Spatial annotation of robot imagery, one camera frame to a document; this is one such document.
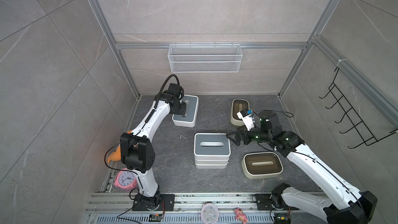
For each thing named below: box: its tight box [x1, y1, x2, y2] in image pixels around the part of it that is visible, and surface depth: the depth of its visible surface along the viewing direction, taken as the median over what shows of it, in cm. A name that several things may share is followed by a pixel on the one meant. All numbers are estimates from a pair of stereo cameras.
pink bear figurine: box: [234, 207, 249, 224], surface depth 70 cm
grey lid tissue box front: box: [193, 132, 232, 161], surface depth 75 cm
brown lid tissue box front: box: [241, 151, 284, 179], surface depth 82 cm
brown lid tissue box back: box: [230, 98, 250, 127], surface depth 109 cm
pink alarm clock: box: [112, 168, 138, 191], surface depth 78 cm
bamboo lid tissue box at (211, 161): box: [194, 158, 230, 166], surface depth 77 cm
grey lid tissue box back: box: [172, 94, 199, 128], surface depth 84 cm
